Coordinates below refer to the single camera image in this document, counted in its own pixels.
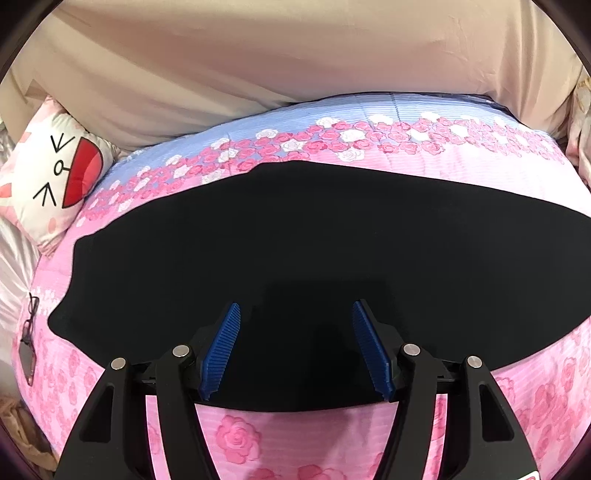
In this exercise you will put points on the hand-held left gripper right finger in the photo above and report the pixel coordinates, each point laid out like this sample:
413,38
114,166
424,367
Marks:
371,350

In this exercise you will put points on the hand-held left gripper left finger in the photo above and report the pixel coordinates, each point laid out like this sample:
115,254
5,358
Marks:
221,350

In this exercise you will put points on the black pants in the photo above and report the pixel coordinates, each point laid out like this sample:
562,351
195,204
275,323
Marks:
300,240

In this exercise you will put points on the black eyeglasses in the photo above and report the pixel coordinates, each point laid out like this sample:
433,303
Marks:
27,359

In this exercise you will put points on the pink floral bedsheet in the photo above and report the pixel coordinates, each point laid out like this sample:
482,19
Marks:
461,157

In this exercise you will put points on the silver satin cloth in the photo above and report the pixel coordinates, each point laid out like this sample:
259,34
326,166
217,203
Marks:
14,277

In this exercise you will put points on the cat face pillow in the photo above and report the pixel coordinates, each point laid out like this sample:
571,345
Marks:
41,184

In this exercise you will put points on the beige cloth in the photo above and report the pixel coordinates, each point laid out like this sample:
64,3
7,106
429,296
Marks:
277,55

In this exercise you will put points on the cream floral blanket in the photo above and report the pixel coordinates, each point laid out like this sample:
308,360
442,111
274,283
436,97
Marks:
581,120

